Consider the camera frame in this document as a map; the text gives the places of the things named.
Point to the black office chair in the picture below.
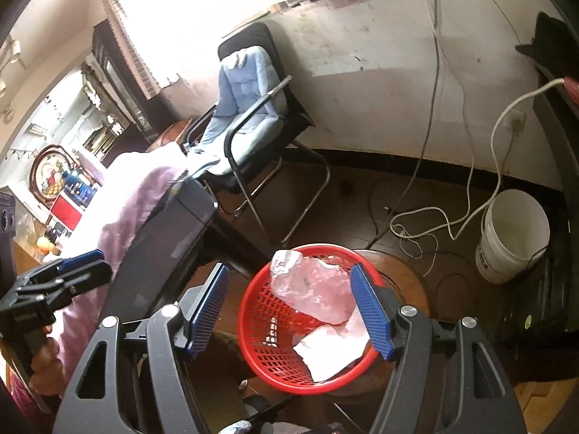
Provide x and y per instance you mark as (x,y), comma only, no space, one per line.
(244,36)

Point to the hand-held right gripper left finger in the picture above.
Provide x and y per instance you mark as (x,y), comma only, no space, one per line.
(210,307)

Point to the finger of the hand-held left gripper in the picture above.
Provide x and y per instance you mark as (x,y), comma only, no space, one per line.
(81,258)
(86,278)

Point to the round wooden stool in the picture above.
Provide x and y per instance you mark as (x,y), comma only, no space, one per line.
(407,289)

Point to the dark display cabinet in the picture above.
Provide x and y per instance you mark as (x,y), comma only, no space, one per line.
(117,81)

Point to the purple printed tablecloth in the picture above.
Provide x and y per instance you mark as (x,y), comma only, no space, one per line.
(131,190)

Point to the red box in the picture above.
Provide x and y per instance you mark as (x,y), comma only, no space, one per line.
(65,212)

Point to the wall socket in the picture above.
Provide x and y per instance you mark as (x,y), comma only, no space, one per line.
(516,122)

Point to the orange fruit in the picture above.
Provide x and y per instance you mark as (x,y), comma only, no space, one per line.
(45,244)

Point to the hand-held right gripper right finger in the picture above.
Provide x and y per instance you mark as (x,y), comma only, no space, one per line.
(368,312)

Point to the large red white snack bag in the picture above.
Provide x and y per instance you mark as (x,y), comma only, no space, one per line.
(330,352)

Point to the person's left hand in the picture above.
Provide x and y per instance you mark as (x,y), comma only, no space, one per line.
(45,364)

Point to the black glossy panel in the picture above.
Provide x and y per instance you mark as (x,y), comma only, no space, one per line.
(172,235)

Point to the pink transparent plastic wrapper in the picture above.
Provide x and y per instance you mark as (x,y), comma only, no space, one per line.
(312,285)

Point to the blue chair cushion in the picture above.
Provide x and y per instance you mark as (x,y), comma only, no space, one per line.
(244,86)

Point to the red plastic mesh basket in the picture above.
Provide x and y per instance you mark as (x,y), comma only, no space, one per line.
(267,316)

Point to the white plastic bucket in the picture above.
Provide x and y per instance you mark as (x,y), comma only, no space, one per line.
(506,244)

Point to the round decorative plate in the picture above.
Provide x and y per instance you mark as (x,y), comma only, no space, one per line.
(49,176)

